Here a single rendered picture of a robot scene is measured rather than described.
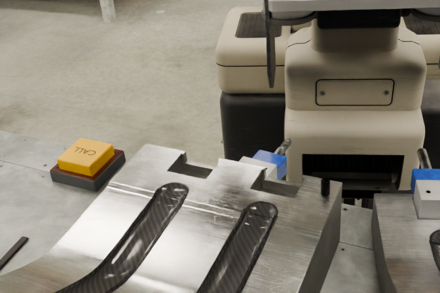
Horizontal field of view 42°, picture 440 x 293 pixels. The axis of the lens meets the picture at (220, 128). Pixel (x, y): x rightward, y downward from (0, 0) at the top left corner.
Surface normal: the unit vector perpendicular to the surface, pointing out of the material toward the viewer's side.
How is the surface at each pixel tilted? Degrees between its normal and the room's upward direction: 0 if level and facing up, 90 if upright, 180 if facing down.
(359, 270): 0
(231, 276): 3
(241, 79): 90
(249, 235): 3
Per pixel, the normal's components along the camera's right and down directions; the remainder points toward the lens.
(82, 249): -0.08, -0.84
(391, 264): -0.04, -0.96
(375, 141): -0.12, 0.65
